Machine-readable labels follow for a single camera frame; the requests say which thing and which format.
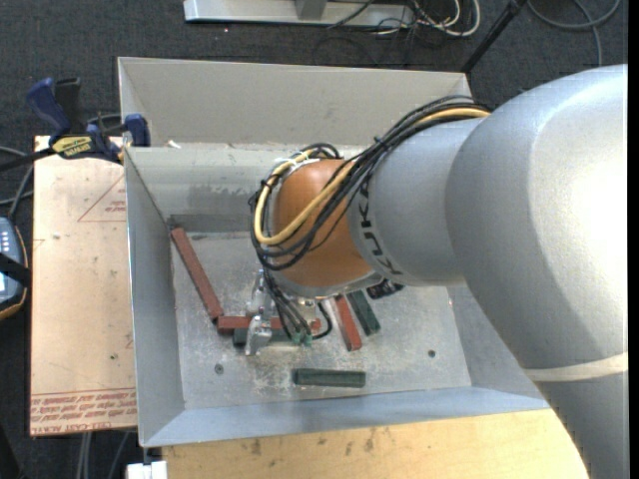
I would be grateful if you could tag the red-brown flat block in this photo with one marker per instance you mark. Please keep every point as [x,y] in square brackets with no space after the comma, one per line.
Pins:
[195,272]
[349,326]
[233,323]

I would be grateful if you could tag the brown cardboard board red print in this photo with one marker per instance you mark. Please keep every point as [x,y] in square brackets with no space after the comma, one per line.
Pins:
[80,287]

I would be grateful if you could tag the grey metal bin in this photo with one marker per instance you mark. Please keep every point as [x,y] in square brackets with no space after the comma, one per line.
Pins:
[209,367]

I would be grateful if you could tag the dark green flat block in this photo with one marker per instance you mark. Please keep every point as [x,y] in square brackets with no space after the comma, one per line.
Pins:
[329,378]
[367,315]

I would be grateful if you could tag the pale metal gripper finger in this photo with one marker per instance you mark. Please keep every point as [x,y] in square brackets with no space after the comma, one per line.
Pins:
[260,290]
[256,336]

